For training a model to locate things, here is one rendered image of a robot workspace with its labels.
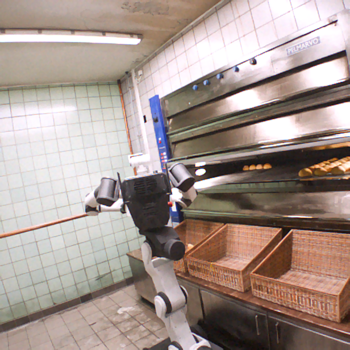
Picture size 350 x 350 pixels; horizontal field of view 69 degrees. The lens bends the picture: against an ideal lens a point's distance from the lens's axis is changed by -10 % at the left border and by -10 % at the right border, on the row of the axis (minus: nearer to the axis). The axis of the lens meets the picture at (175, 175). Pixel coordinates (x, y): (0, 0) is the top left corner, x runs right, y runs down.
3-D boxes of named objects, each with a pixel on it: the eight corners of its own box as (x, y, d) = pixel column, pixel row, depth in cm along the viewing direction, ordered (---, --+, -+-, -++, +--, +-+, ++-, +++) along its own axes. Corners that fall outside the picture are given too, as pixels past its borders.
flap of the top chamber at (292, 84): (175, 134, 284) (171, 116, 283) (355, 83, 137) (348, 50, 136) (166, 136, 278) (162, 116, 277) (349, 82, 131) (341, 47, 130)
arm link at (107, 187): (104, 207, 165) (115, 199, 156) (91, 202, 160) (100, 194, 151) (108, 190, 171) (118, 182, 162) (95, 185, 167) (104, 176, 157)
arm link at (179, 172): (196, 187, 169) (192, 173, 158) (183, 194, 168) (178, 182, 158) (187, 174, 176) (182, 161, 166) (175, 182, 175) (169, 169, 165)
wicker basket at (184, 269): (191, 244, 283) (186, 218, 282) (230, 253, 236) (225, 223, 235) (150, 259, 257) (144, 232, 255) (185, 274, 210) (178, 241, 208)
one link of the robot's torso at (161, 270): (192, 305, 163) (173, 234, 164) (169, 318, 153) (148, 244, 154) (178, 300, 175) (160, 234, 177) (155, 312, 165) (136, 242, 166)
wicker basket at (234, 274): (231, 253, 235) (226, 223, 234) (287, 263, 189) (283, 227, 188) (188, 275, 207) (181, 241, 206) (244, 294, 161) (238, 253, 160)
